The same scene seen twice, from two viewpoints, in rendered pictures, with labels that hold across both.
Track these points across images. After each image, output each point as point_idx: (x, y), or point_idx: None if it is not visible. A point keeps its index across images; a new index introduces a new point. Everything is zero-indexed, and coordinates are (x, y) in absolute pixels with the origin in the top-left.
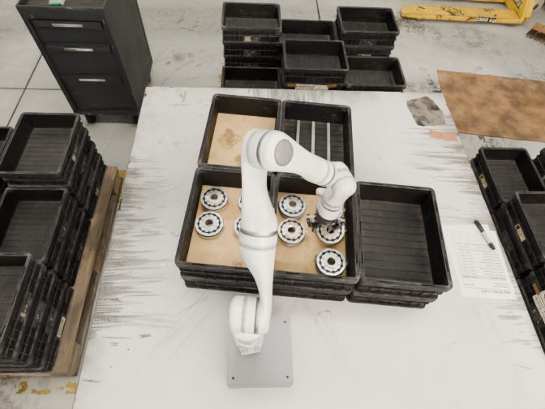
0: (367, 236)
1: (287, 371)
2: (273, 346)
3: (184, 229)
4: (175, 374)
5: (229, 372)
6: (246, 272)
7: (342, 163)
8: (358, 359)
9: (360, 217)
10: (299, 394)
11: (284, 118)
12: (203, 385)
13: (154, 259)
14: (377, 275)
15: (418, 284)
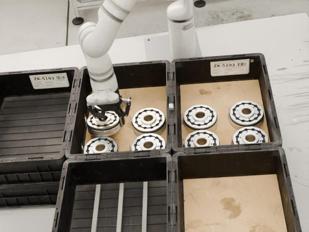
0: (58, 136)
1: (148, 42)
2: (161, 52)
3: (266, 78)
4: (243, 53)
5: (196, 36)
6: (190, 58)
7: (89, 36)
8: None
9: (66, 118)
10: (139, 56)
11: None
12: (218, 51)
13: (306, 123)
14: (57, 104)
15: (24, 72)
